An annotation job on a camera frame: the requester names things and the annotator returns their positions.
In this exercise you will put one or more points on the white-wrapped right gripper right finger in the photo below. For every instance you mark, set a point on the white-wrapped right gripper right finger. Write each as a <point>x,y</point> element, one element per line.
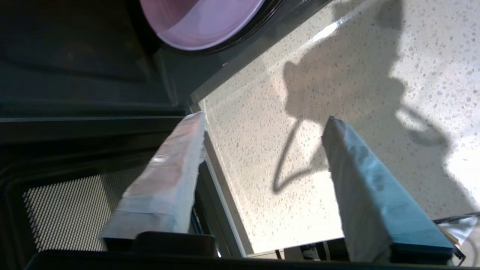
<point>367,195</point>

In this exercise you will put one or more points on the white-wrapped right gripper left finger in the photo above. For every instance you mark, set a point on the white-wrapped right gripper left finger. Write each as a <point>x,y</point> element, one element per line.
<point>168,180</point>

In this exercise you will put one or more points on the purple plastic plate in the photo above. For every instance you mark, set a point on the purple plastic plate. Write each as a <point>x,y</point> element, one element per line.
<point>202,22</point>

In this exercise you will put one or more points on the silver microwave oven body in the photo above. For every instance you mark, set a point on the silver microwave oven body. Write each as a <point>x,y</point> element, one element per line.
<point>75,56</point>

